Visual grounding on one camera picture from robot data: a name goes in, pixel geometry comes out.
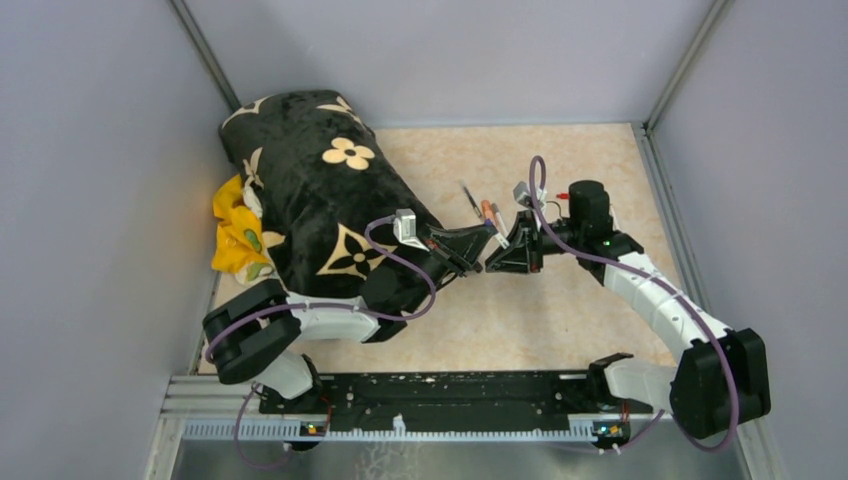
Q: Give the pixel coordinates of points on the black floral plush blanket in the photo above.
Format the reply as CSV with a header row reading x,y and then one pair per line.
x,y
316,174

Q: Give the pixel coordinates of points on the black gel pen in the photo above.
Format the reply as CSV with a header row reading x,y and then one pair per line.
x,y
475,206

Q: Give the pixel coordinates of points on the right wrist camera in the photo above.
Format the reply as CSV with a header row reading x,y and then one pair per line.
x,y
522,195

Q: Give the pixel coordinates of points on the orange pen red cap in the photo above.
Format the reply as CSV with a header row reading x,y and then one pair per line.
x,y
488,212

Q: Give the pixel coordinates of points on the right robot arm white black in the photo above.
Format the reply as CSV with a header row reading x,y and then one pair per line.
x,y
720,379

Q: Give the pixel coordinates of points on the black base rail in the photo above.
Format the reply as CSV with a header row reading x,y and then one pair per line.
x,y
451,402

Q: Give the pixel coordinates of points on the white marker black cap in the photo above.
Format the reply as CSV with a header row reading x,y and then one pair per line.
x,y
499,220

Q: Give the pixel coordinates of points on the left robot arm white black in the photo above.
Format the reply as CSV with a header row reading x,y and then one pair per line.
x,y
249,337

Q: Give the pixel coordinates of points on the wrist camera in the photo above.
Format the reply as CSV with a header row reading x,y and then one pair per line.
x,y
522,195
405,229

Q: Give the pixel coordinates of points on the white marker purple cap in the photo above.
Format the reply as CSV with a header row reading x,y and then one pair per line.
x,y
497,235

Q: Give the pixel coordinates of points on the yellow cloth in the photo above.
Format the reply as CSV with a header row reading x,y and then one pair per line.
x,y
242,246

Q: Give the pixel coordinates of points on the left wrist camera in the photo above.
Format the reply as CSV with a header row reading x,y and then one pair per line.
x,y
405,229

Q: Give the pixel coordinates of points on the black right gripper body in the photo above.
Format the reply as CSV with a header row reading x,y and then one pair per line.
x,y
568,232

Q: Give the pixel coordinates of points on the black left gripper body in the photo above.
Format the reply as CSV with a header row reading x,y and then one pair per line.
x,y
441,251

